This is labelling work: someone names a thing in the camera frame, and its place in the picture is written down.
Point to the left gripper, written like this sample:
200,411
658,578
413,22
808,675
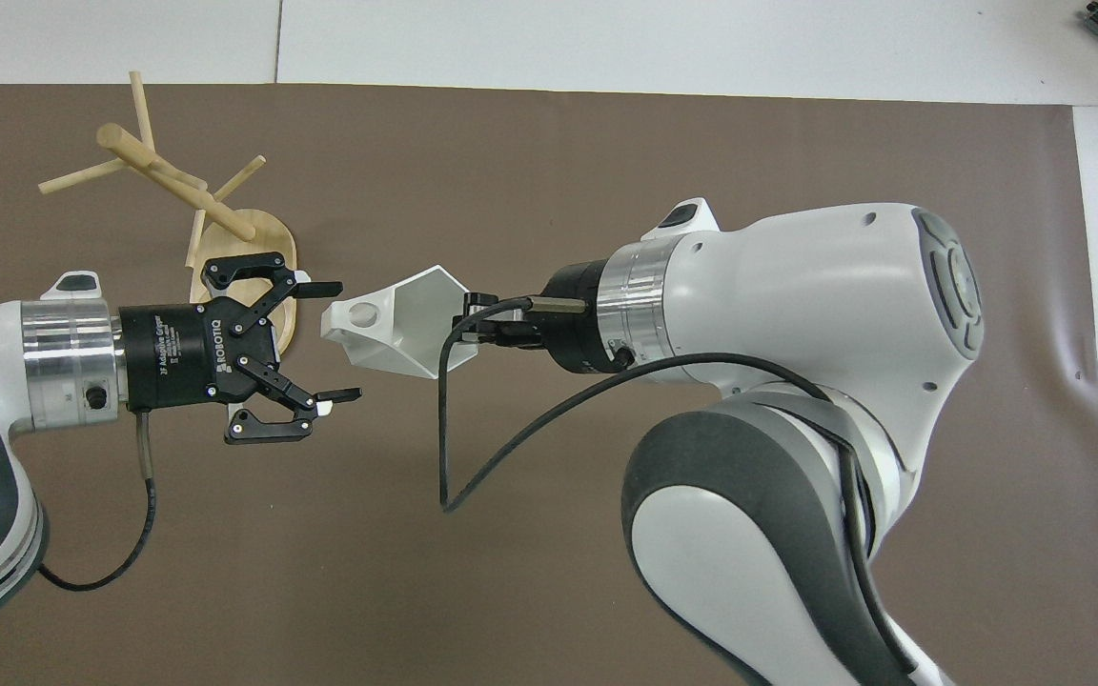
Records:
177,354

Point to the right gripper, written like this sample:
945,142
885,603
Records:
573,333

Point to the white angular cup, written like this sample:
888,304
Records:
416,319

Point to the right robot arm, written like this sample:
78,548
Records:
797,305

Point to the wooden cup rack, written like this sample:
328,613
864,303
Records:
153,167

